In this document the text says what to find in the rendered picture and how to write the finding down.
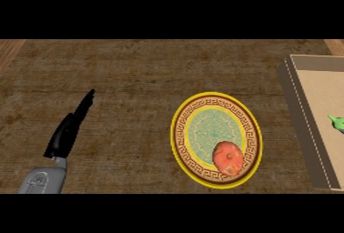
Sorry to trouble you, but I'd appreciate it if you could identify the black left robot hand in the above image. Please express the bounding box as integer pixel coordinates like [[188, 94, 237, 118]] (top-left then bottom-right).
[[42, 88, 98, 159]]

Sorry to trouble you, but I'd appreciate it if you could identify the yellow patterned round plate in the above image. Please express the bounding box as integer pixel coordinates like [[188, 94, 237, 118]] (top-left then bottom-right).
[[170, 91, 265, 190]]

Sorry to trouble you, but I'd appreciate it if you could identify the eggplant with green stem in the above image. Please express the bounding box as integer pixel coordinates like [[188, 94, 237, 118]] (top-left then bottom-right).
[[327, 114, 344, 135]]

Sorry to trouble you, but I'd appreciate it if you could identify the brown woven placemat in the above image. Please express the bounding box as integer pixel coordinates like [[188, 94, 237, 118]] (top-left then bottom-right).
[[0, 39, 344, 195]]

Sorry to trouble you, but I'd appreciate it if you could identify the red tomato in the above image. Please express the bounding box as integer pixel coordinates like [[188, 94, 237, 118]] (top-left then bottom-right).
[[212, 140, 247, 177]]

